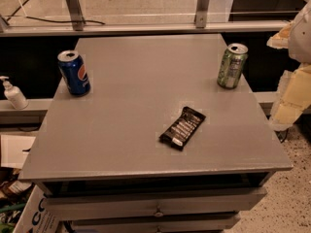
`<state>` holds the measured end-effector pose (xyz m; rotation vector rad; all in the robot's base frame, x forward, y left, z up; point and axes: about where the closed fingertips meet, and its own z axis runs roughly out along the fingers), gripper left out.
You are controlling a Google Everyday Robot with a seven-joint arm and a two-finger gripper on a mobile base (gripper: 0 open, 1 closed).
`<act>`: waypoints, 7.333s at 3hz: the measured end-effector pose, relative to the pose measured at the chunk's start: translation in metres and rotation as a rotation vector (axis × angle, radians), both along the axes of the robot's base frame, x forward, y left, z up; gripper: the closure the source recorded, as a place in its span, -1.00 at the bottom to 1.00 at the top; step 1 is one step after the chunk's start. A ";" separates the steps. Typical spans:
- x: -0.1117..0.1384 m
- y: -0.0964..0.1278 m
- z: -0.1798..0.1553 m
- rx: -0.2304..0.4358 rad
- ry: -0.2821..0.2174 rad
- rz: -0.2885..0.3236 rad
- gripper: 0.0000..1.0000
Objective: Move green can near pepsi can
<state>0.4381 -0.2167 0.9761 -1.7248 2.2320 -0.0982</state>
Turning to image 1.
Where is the metal railing frame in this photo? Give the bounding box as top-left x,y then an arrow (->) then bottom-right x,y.
0,0 -> 309,37

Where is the white pump bottle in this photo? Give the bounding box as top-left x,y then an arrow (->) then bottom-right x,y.
0,76 -> 28,110

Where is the grey drawer cabinet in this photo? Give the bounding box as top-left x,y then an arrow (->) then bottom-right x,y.
20,34 -> 292,233

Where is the upper drawer knob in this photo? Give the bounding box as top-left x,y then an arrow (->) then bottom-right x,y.
154,209 -> 164,217

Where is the blue pepsi can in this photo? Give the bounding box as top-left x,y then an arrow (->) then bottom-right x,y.
57,50 -> 90,96

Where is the white cardboard box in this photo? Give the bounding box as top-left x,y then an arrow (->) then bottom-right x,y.
14,186 -> 59,233

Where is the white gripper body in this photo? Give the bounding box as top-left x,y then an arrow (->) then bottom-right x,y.
288,1 -> 311,63

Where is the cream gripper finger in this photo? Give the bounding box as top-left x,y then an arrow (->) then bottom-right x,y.
269,64 -> 311,131
266,21 -> 293,49

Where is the green soda can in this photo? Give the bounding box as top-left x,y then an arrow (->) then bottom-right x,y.
217,43 -> 248,89

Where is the black snack bar wrapper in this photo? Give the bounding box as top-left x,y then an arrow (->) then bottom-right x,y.
159,107 -> 206,150

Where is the black cable on floor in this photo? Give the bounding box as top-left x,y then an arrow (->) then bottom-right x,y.
6,0 -> 106,26

